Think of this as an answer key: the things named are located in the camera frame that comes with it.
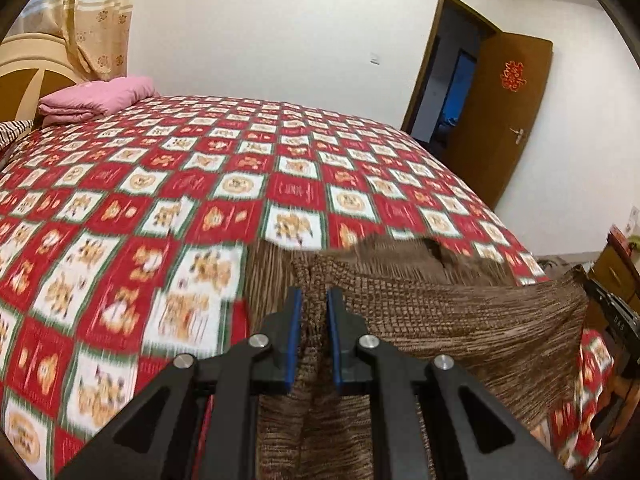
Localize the brown knitted sun sweater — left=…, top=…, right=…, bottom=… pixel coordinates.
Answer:
left=244, top=235, right=588, bottom=479

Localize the brown wooden dresser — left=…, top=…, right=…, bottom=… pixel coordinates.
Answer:
left=590, top=226, right=639, bottom=312

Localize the red checkered teddy bedspread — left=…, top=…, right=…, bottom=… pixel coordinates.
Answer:
left=0, top=93, right=618, bottom=480

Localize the brown wooden door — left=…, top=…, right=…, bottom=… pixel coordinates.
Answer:
left=442, top=32, right=553, bottom=208

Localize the red double-happiness door decal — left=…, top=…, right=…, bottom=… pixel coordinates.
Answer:
left=500, top=61, right=527, bottom=92

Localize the pink folded blanket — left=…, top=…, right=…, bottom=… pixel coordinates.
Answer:
left=37, top=76, right=158, bottom=126

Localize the striped pillow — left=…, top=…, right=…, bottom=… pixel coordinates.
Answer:
left=0, top=119, right=34, bottom=158

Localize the cream round headboard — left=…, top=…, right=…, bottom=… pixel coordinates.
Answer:
left=0, top=32, right=87, bottom=122

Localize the beige patterned curtain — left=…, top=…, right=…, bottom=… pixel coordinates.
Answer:
left=9, top=0, right=134, bottom=80

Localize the silver door handle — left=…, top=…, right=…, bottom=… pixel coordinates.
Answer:
left=510, top=128, right=525, bottom=144

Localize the dark wooden door frame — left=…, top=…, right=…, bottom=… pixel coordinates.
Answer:
left=401, top=0, right=501, bottom=154

